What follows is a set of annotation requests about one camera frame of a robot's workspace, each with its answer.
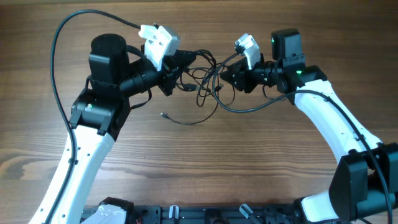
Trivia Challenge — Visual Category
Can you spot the black cable bundle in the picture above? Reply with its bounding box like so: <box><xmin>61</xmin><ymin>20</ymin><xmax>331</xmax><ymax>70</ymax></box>
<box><xmin>160</xmin><ymin>49</ymin><xmax>236</xmax><ymax>126</ymax></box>

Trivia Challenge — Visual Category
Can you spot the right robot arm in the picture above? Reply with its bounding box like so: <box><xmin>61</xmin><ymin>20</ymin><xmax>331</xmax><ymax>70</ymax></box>
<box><xmin>221</xmin><ymin>29</ymin><xmax>397</xmax><ymax>223</ymax></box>

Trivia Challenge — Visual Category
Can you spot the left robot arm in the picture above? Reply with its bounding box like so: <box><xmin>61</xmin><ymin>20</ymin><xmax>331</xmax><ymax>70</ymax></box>
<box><xmin>30</xmin><ymin>33</ymin><xmax>194</xmax><ymax>223</ymax></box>

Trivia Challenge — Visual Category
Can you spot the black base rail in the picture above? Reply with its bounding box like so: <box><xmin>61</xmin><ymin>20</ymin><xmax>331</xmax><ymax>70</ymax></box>
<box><xmin>81</xmin><ymin>203</ymin><xmax>352</xmax><ymax>224</ymax></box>

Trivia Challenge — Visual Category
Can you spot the right camera cable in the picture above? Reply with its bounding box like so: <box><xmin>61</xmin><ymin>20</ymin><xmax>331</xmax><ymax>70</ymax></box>
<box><xmin>211</xmin><ymin>51</ymin><xmax>392</xmax><ymax>224</ymax></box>

